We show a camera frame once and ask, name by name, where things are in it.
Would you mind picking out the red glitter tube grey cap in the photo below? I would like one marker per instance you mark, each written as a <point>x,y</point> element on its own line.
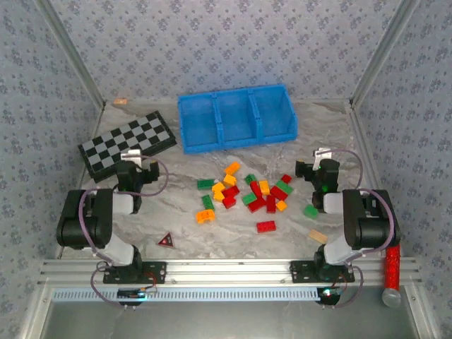
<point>392,272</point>

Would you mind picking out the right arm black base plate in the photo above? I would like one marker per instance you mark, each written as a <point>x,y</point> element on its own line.
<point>300,272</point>

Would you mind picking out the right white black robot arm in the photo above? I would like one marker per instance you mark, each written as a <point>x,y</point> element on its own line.
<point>370,226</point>

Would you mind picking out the aluminium mounting rail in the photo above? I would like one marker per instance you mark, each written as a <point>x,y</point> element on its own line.
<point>226,272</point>

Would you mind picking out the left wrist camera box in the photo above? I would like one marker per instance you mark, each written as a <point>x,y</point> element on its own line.
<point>131,156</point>

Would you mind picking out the black and grey chessboard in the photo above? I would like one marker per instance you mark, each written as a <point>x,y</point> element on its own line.
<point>141,134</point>

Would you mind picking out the light wooden block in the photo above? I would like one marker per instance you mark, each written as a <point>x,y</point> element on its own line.
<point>318,236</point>

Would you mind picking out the aluminium frame post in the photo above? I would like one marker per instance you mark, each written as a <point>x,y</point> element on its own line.
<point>383,49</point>
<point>73,49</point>

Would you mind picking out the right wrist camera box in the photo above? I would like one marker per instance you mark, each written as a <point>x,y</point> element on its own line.
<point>323,153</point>

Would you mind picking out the orange arched lego brick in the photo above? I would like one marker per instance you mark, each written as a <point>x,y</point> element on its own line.
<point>205,215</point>

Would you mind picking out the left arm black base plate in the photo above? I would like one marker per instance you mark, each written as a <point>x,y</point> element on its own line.
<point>159,273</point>

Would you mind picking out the yellow lego brick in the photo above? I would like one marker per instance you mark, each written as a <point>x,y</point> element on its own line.
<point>230,179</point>
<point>218,187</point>
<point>218,196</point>
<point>264,187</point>

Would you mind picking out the blue three-compartment plastic bin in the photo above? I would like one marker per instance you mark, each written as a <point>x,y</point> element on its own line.
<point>197,134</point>

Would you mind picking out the red lego brick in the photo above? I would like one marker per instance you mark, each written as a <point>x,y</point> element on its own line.
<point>229,202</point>
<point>271,204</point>
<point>266,226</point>
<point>231,191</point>
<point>255,189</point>
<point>278,193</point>
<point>286,178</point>
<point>256,204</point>

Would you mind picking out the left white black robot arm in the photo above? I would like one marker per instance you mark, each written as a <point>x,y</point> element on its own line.
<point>70,229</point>

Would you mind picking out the grey metal tray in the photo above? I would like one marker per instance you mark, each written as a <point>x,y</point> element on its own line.
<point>226,321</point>

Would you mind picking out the small orange wooden block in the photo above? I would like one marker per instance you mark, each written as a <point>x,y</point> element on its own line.
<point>120,101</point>

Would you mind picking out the red triangular piece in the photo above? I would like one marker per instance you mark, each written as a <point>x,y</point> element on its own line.
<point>166,242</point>

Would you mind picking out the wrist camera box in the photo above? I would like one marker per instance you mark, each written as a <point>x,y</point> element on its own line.
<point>131,156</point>
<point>323,153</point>

